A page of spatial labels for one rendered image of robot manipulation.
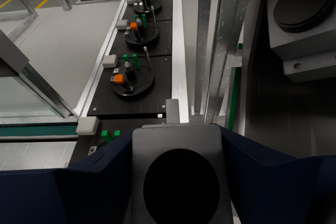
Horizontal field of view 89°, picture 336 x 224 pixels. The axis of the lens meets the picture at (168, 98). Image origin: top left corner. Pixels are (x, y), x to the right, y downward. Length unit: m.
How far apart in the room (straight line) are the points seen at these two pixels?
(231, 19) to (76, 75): 0.76
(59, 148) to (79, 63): 0.46
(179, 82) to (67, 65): 0.59
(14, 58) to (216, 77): 0.34
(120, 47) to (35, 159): 0.45
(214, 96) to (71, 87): 0.67
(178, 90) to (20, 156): 0.49
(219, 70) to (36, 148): 0.56
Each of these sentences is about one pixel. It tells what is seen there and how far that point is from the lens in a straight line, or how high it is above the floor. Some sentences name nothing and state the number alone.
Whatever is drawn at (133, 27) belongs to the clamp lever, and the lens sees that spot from 0.62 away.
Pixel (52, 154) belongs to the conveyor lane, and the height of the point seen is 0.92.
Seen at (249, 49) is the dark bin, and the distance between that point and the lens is 0.17.
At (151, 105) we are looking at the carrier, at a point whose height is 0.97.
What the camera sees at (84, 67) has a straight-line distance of 0.88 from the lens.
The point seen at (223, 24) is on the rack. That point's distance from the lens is 0.17.
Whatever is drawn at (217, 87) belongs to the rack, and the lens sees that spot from 0.23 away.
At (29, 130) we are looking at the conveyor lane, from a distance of 0.65.
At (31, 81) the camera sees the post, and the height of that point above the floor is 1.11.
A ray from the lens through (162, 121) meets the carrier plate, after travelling 0.45.
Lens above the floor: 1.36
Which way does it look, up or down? 52 degrees down
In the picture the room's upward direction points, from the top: 9 degrees counter-clockwise
